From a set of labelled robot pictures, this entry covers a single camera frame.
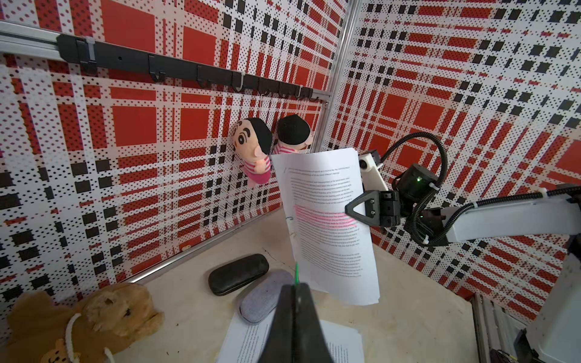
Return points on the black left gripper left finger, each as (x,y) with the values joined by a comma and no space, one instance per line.
(279,347)

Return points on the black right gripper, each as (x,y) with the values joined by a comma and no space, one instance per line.
(376,208)

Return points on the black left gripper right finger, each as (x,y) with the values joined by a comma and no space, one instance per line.
(309,340)

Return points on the pink highlighted paper document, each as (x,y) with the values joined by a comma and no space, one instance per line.
(334,251)

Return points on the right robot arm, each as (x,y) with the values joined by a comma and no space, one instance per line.
(554,335)

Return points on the grey glasses case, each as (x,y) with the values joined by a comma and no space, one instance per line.
(263,298)

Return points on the black glasses case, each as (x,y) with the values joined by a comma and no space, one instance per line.
(237,274)

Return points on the blue striped plush doll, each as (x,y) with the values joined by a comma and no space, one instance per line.
(293,135)

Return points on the pink striped plush doll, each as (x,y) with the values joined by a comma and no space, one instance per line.
(252,141)

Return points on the brown teddy bear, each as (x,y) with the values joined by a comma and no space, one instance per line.
(99,326)

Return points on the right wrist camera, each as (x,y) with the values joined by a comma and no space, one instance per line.
(370,165)

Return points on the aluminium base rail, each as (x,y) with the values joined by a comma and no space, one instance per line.
(495,330)

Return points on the black wall hook rail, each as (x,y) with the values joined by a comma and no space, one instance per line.
(92,55)

